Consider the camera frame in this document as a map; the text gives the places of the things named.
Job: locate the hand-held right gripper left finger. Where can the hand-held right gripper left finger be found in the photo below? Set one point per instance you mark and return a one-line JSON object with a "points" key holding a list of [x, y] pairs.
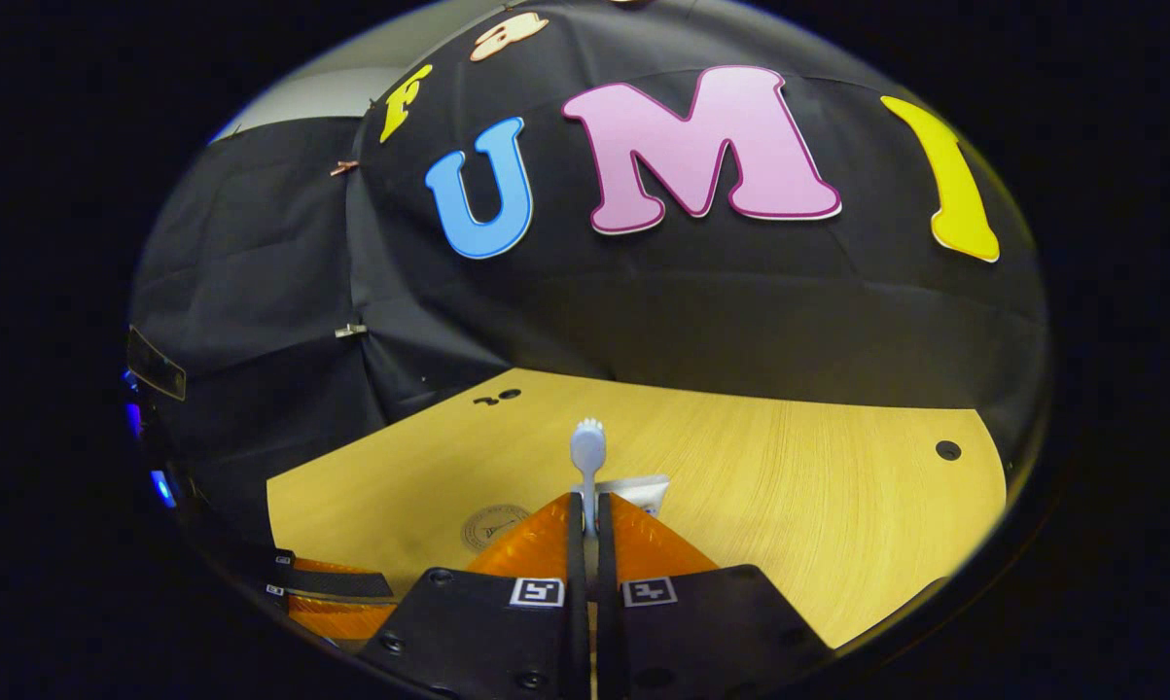
{"points": [[577, 622]]}

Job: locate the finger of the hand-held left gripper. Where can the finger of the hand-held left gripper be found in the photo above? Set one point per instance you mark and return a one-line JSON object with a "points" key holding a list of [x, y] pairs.
{"points": [[336, 617], [341, 583]]}

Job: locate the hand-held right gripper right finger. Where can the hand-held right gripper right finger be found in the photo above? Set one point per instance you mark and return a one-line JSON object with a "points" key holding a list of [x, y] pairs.
{"points": [[609, 632]]}

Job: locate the round brown coaster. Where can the round brown coaster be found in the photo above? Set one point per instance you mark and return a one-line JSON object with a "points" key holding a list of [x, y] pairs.
{"points": [[492, 530]]}

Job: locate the white toothpaste tube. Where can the white toothpaste tube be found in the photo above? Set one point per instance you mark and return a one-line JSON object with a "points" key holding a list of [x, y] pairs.
{"points": [[643, 491]]}

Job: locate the white toothbrush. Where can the white toothbrush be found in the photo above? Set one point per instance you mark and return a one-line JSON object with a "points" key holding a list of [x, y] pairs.
{"points": [[588, 447]]}

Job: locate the silver cloth clip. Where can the silver cloth clip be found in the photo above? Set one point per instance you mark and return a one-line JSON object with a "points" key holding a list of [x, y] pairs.
{"points": [[350, 331]]}

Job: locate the dark rectangular panel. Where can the dark rectangular panel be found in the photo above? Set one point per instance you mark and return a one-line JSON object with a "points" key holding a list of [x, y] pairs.
{"points": [[157, 365]]}

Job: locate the black backdrop cloth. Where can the black backdrop cloth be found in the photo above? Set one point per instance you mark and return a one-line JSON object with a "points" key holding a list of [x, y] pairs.
{"points": [[740, 311]]}

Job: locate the copper cloth clip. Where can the copper cloth clip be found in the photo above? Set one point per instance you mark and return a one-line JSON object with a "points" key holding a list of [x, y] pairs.
{"points": [[343, 167]]}

